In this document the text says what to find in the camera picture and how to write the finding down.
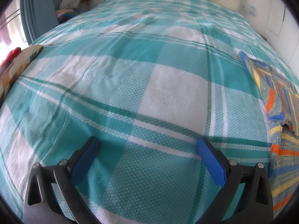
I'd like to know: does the striped knit sweater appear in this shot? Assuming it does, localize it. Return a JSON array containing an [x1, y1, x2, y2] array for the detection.
[[237, 51, 299, 215]]

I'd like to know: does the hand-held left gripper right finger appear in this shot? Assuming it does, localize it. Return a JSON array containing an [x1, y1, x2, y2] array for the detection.
[[197, 137, 274, 224]]

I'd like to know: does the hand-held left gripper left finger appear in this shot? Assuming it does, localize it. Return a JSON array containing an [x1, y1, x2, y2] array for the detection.
[[23, 136, 101, 224]]

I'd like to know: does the red cloth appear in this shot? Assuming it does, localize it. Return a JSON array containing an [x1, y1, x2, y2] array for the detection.
[[0, 47, 22, 73]]

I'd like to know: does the pile of folded clothes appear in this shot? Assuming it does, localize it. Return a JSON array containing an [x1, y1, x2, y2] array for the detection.
[[56, 0, 93, 23]]

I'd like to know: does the blue curtain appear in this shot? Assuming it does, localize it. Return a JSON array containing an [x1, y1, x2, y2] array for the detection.
[[20, 0, 60, 45]]

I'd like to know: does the patchwork cushion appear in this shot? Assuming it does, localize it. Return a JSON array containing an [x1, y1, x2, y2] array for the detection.
[[0, 44, 44, 103]]

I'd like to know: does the teal plaid bedspread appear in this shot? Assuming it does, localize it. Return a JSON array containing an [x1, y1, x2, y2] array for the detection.
[[0, 0, 299, 224]]

